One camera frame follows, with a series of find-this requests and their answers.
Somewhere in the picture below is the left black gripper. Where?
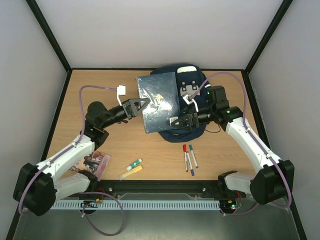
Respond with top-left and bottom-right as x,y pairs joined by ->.
101,98 -> 151,129

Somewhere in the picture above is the dark blue book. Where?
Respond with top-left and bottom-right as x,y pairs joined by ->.
136,72 -> 180,134

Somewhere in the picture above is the navy blue student backpack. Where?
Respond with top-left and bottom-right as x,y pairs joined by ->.
150,63 -> 207,143

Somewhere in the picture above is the pink illustrated book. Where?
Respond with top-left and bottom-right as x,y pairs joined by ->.
69,150 -> 111,182

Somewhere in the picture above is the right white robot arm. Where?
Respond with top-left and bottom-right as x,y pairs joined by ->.
171,85 -> 295,206

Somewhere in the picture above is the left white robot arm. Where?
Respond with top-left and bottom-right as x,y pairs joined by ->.
13,98 -> 150,216

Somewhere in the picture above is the green marker pen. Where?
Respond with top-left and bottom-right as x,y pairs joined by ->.
189,144 -> 199,169

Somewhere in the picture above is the red marker pen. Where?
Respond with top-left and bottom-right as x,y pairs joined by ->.
183,144 -> 189,172

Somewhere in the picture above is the purple marker pen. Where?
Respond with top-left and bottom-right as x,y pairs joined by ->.
186,151 -> 195,176

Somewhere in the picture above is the green glue stick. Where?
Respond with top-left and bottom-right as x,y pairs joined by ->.
126,158 -> 142,171

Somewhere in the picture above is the yellow highlighter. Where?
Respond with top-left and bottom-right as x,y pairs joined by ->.
119,165 -> 143,181

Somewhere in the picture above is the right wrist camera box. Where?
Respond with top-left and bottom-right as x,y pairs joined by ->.
182,93 -> 199,113

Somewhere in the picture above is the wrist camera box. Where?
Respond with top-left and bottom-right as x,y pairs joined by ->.
116,84 -> 126,106
182,93 -> 199,113

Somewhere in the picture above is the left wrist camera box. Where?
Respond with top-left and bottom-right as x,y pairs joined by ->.
116,84 -> 126,106

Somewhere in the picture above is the black aluminium frame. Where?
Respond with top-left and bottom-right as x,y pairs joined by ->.
6,0 -> 308,240

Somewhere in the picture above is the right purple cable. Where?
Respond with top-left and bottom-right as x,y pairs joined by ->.
190,71 -> 293,216

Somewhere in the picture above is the light blue cable duct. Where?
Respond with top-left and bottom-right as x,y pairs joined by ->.
51,200 -> 220,211

